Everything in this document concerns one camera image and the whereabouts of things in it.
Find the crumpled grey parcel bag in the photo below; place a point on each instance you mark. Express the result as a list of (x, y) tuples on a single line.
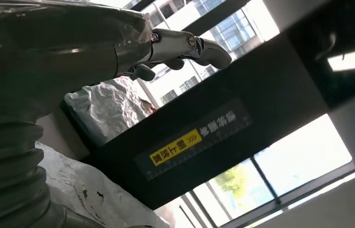
[(108, 107)]

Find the black yellow column label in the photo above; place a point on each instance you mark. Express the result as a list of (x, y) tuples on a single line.
[(177, 148)]

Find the black scanner column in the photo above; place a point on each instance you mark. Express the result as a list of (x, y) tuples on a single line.
[(259, 94)]

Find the green tree outside window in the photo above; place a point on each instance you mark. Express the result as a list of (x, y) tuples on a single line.
[(234, 181)]

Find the building outside window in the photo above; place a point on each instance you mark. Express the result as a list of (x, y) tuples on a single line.
[(237, 31)]

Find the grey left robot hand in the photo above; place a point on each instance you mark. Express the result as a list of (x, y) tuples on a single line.
[(54, 47)]

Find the grey parcel bag red print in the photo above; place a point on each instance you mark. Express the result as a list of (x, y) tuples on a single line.
[(70, 179)]

